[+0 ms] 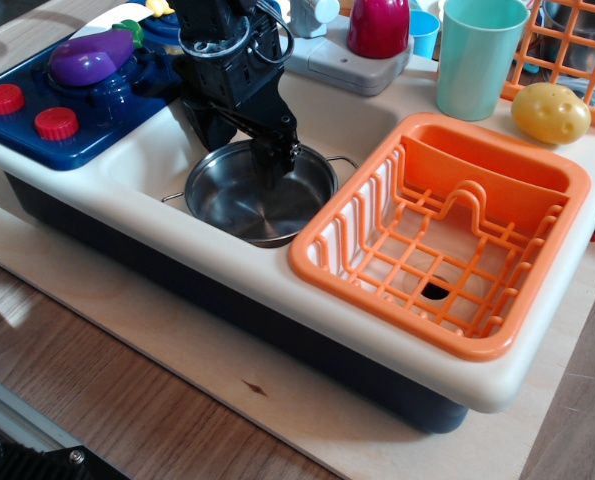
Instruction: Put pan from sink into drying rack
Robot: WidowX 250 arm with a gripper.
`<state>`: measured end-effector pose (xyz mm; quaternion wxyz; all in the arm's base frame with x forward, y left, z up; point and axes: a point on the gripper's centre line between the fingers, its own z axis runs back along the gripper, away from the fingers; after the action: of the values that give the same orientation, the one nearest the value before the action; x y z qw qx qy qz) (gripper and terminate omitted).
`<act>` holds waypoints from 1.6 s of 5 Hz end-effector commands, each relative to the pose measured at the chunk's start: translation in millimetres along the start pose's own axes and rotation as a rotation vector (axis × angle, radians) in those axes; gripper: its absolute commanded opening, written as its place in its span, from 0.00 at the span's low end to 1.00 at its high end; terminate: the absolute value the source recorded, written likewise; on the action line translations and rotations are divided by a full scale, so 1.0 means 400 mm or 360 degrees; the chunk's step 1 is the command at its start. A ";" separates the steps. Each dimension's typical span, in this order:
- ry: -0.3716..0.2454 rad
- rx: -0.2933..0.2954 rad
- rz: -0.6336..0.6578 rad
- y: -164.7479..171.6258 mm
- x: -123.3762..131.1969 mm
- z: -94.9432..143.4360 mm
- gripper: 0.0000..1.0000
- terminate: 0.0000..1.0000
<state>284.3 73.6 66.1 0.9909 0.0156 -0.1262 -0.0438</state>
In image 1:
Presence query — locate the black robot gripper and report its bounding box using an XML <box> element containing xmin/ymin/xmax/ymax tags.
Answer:
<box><xmin>174</xmin><ymin>9</ymin><xmax>301</xmax><ymax>189</ymax></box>

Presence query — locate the stainless steel pan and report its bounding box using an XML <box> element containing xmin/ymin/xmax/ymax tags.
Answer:
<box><xmin>161</xmin><ymin>141</ymin><xmax>358</xmax><ymax>248</ymax></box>

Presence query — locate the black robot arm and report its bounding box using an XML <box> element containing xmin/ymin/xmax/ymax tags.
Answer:
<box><xmin>172</xmin><ymin>1</ymin><xmax>301</xmax><ymax>188</ymax></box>

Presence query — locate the cream toy kitchen sink unit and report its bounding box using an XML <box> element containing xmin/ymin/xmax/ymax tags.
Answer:
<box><xmin>0</xmin><ymin>29</ymin><xmax>595</xmax><ymax>435</ymax></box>

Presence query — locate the orange plastic drying rack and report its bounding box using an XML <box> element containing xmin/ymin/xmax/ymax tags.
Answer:
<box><xmin>289</xmin><ymin>113</ymin><xmax>591</xmax><ymax>362</ymax></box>

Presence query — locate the orange plastic grid rack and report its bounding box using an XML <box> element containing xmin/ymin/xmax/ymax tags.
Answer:
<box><xmin>501</xmin><ymin>1</ymin><xmax>595</xmax><ymax>126</ymax></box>

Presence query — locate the grey toy faucet base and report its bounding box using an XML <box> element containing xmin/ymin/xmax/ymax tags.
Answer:
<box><xmin>279</xmin><ymin>1</ymin><xmax>414</xmax><ymax>96</ymax></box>

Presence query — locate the yellow toy piece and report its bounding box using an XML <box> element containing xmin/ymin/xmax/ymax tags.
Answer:
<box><xmin>145</xmin><ymin>0</ymin><xmax>175</xmax><ymax>18</ymax></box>

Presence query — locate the magenta plastic cup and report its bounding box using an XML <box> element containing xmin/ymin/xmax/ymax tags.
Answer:
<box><xmin>346</xmin><ymin>0</ymin><xmax>410</xmax><ymax>59</ymax></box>

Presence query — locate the blue toy stove top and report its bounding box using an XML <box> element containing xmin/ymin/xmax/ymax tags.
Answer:
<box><xmin>0</xmin><ymin>1</ymin><xmax>181</xmax><ymax>170</ymax></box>

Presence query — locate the purple toy eggplant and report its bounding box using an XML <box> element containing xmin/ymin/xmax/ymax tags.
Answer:
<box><xmin>49</xmin><ymin>20</ymin><xmax>144</xmax><ymax>87</ymax></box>

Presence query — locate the red stove knob right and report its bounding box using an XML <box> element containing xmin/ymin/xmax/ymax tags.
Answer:
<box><xmin>34</xmin><ymin>107</ymin><xmax>79</xmax><ymax>141</ymax></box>

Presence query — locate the red stove knob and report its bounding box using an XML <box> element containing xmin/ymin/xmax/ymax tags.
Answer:
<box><xmin>34</xmin><ymin>107</ymin><xmax>79</xmax><ymax>141</ymax></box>
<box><xmin>0</xmin><ymin>83</ymin><xmax>25</xmax><ymax>115</ymax></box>

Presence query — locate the small blue plastic cup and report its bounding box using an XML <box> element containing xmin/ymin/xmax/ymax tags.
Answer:
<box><xmin>409</xmin><ymin>10</ymin><xmax>441</xmax><ymax>58</ymax></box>

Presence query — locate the red stove knob left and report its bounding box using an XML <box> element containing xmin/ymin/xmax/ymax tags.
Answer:
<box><xmin>0</xmin><ymin>83</ymin><xmax>25</xmax><ymax>115</ymax></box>

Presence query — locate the mint green plastic cup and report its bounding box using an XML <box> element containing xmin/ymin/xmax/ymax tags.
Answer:
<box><xmin>436</xmin><ymin>0</ymin><xmax>529</xmax><ymax>121</ymax></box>

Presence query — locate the light wooden base board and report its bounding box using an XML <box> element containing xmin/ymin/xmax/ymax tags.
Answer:
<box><xmin>0</xmin><ymin>208</ymin><xmax>595</xmax><ymax>479</ymax></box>

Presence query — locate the yellow toy potato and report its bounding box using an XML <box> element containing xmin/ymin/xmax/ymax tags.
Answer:
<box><xmin>511</xmin><ymin>82</ymin><xmax>592</xmax><ymax>145</ymax></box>

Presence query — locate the black bracket with screw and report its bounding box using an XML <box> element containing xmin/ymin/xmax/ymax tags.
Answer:
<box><xmin>0</xmin><ymin>412</ymin><xmax>127</xmax><ymax>479</ymax></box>

